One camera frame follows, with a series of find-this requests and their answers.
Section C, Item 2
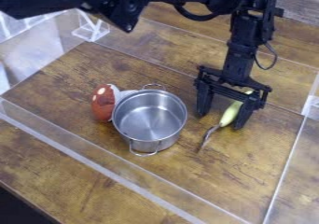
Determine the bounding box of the small steel pot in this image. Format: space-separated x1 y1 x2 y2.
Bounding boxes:
112 84 188 157

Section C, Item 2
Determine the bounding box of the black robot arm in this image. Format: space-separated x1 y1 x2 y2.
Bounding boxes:
0 0 284 129

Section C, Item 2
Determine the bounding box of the green handled metal spoon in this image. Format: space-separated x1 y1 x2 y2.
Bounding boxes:
199 101 243 148

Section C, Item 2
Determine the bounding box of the red toy mushroom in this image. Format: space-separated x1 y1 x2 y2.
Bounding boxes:
91 84 136 121

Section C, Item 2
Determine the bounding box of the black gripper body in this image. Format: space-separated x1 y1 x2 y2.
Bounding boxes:
195 42 272 105

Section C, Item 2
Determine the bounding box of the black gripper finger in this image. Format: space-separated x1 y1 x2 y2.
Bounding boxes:
234 94 264 130
198 83 215 117

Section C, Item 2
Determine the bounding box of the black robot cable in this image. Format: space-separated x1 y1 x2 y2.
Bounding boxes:
174 2 279 71

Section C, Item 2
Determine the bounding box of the clear acrylic right panel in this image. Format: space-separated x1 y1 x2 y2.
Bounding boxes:
263 73 319 224

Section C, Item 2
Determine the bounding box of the clear acrylic triangle bracket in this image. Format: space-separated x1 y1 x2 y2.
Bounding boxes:
72 9 111 42

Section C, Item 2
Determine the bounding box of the clear acrylic front barrier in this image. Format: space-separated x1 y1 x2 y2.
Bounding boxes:
0 97 251 224

